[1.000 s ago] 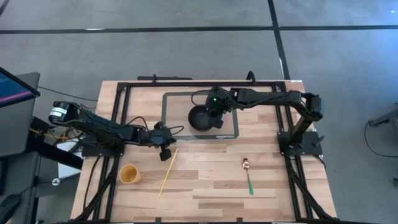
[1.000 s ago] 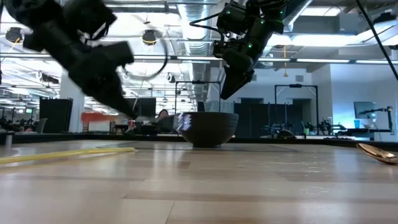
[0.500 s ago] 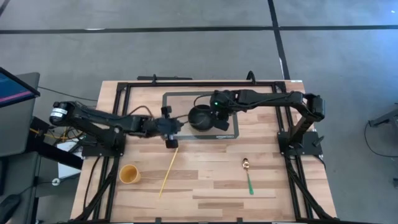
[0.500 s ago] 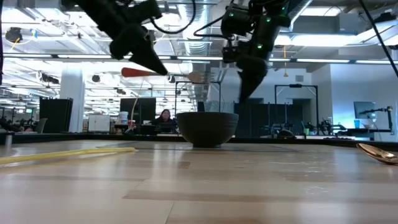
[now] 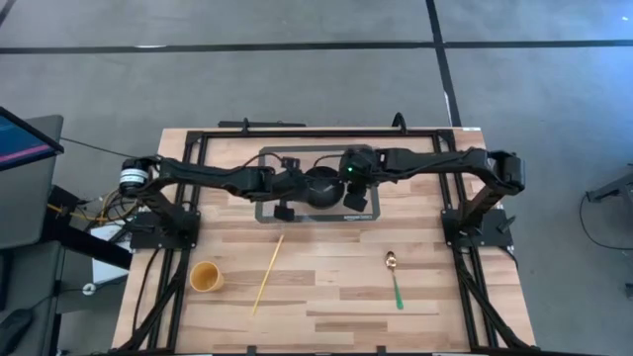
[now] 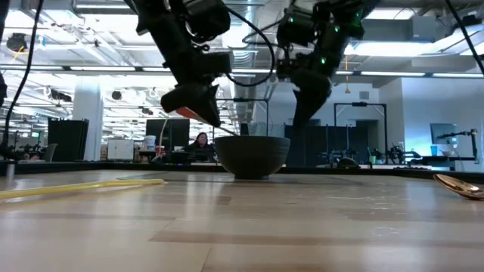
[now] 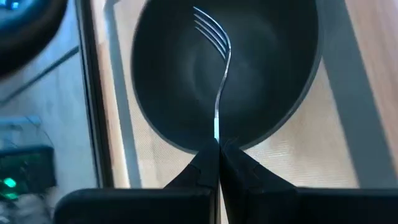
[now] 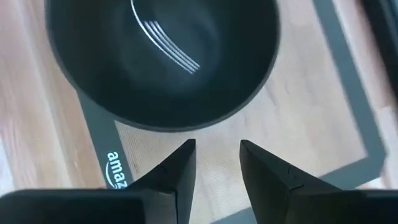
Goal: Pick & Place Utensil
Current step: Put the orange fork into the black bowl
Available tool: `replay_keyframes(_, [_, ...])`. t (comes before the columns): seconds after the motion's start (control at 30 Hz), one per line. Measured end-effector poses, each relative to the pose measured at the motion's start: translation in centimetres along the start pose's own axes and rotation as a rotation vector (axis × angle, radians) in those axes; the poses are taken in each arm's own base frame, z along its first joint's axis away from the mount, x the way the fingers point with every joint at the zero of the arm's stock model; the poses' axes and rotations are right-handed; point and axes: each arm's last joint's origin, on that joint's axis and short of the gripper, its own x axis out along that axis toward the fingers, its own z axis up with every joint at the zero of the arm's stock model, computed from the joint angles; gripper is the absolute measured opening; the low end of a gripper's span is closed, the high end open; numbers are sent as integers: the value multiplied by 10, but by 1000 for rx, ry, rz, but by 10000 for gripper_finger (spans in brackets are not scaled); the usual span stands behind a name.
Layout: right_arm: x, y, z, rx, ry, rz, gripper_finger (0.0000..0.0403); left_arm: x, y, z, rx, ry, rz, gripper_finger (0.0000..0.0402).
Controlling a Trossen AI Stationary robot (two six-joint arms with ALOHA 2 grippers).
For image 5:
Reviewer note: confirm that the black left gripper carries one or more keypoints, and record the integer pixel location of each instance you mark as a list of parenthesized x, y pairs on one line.
[(289, 185)]

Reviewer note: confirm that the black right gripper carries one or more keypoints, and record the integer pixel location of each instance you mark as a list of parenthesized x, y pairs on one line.
[(358, 165)]

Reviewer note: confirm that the dark round bowl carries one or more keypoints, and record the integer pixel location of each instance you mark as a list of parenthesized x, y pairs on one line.
[(324, 190)]

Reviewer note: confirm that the yellow chopstick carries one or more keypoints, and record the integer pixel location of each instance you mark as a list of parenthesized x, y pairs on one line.
[(267, 275)]

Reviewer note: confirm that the yellow plastic cup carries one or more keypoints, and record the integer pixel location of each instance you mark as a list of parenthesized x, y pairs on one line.
[(205, 277)]

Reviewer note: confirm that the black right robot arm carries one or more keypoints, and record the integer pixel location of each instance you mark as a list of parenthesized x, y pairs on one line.
[(445, 160)]

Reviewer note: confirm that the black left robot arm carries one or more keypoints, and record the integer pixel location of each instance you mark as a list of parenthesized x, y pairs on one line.
[(198, 173)]

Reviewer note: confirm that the clear mat grey border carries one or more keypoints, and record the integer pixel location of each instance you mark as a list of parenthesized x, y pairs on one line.
[(366, 212)]

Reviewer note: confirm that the white round puck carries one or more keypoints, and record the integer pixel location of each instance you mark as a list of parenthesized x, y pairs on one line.
[(89, 289)]

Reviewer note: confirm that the grey stand leg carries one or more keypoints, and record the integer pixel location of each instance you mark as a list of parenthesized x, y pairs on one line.
[(613, 188)]

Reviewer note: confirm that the computer monitor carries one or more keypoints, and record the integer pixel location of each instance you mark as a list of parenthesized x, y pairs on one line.
[(22, 141), (25, 207)]

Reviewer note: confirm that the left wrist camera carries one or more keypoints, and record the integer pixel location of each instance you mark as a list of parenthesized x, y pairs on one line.
[(290, 162)]

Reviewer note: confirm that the black table frame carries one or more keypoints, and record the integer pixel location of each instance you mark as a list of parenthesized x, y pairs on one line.
[(190, 277)]

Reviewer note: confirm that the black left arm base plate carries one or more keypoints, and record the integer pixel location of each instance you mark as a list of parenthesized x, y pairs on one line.
[(148, 237)]

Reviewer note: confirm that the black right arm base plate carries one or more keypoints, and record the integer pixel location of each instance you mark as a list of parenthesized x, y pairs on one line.
[(494, 230)]

